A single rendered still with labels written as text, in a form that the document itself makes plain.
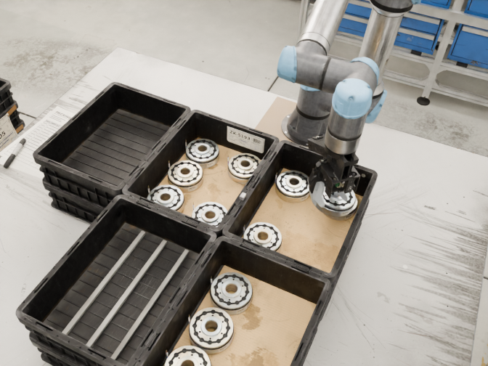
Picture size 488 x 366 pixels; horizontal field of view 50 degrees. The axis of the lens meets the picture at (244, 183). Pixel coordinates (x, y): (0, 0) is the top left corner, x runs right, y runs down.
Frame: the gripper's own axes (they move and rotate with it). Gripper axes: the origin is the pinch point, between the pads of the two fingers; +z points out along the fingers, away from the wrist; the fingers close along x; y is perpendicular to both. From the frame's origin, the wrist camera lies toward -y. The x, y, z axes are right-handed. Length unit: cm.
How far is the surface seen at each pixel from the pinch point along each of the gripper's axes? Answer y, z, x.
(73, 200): -36, 19, -60
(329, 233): 0.5, 16.2, 4.3
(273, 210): -11.9, 16.2, -7.3
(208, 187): -26.3, 16.2, -22.2
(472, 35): -117, 50, 156
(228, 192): -22.8, 16.2, -17.1
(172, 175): -31.7, 13.4, -31.4
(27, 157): -70, 29, -73
